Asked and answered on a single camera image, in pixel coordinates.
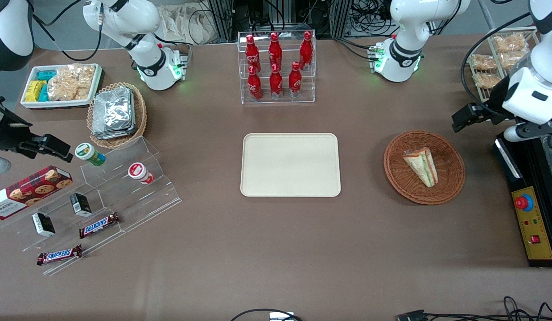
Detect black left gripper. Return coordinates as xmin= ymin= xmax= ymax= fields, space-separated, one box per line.
xmin=452 ymin=76 xmax=518 ymax=133

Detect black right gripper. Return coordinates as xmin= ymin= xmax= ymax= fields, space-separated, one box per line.
xmin=0 ymin=96 xmax=74 ymax=163

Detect triangular sandwich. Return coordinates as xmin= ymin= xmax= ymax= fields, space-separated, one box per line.
xmin=403 ymin=148 xmax=438 ymax=188

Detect white rectangular snack tray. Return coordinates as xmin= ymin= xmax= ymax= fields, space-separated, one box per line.
xmin=20 ymin=63 xmax=103 ymax=109

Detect round brown wicker basket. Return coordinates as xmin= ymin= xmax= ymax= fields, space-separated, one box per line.
xmin=383 ymin=130 xmax=465 ymax=206

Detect oval tan wicker basket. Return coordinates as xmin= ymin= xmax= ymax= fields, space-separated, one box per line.
xmin=87 ymin=82 xmax=148 ymax=149

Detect beige plastic serving tray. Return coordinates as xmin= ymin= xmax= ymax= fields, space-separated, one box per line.
xmin=240 ymin=133 xmax=342 ymax=198

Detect clear bag of fried snacks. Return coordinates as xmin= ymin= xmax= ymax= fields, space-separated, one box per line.
xmin=473 ymin=72 xmax=502 ymax=89
xmin=471 ymin=54 xmax=498 ymax=71
xmin=499 ymin=51 xmax=533 ymax=70
xmin=492 ymin=33 xmax=528 ymax=54

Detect green lidded snack cup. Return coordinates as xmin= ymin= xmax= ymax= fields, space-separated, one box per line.
xmin=75 ymin=143 xmax=106 ymax=167

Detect red tartan cookie box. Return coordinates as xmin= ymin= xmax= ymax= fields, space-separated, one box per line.
xmin=0 ymin=165 xmax=74 ymax=220

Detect yellow snack pack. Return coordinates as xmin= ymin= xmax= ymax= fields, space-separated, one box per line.
xmin=25 ymin=80 xmax=47 ymax=103

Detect small black box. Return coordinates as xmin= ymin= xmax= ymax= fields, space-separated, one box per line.
xmin=32 ymin=213 xmax=56 ymax=237
xmin=70 ymin=193 xmax=93 ymax=218

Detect clear bag of crackers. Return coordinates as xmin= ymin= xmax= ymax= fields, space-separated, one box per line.
xmin=47 ymin=64 xmax=96 ymax=102

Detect silver foil pouch stack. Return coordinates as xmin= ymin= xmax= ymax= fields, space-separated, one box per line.
xmin=91 ymin=86 xmax=137 ymax=140

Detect black machine with yellow panel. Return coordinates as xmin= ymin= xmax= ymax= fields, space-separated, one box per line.
xmin=494 ymin=132 xmax=552 ymax=268

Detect Snickers chocolate bar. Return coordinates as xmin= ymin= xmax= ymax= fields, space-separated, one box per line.
xmin=37 ymin=244 xmax=83 ymax=266
xmin=78 ymin=212 xmax=121 ymax=239

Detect red lidded snack cup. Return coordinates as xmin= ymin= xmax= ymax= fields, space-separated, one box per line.
xmin=128 ymin=162 xmax=155 ymax=185

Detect clear acrylic step display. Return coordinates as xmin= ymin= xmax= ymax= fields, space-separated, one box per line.
xmin=0 ymin=136 xmax=183 ymax=276

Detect clear acrylic bottle rack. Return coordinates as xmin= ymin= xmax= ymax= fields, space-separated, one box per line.
xmin=237 ymin=29 xmax=317 ymax=105

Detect red cola bottle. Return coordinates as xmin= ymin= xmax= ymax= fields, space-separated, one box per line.
xmin=269 ymin=64 xmax=284 ymax=99
xmin=247 ymin=66 xmax=263 ymax=101
xmin=268 ymin=32 xmax=283 ymax=72
xmin=288 ymin=62 xmax=303 ymax=98
xmin=245 ymin=34 xmax=261 ymax=74
xmin=299 ymin=31 xmax=314 ymax=72

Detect beige cloth bag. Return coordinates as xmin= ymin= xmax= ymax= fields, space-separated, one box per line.
xmin=159 ymin=4 xmax=223 ymax=45

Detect black plug connector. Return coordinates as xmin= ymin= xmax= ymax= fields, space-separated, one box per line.
xmin=396 ymin=310 xmax=430 ymax=321

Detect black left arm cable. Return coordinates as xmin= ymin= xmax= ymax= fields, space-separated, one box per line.
xmin=461 ymin=12 xmax=533 ymax=117

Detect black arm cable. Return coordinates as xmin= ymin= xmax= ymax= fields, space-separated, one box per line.
xmin=461 ymin=12 xmax=533 ymax=117
xmin=32 ymin=0 xmax=103 ymax=62

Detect white wire rack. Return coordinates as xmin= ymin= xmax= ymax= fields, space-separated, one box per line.
xmin=467 ymin=26 xmax=540 ymax=104

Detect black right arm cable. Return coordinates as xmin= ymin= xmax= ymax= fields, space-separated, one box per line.
xmin=32 ymin=0 xmax=103 ymax=62

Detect tangled black background cables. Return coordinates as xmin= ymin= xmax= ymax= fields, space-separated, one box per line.
xmin=351 ymin=0 xmax=398 ymax=37

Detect aluminium frame profile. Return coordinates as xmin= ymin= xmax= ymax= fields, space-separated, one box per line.
xmin=330 ymin=0 xmax=352 ymax=39
xmin=206 ymin=0 xmax=234 ymax=41

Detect black cable bundle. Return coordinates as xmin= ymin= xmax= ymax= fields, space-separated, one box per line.
xmin=425 ymin=296 xmax=552 ymax=321

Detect thin black cable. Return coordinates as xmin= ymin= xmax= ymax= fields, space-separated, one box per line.
xmin=231 ymin=309 xmax=303 ymax=321

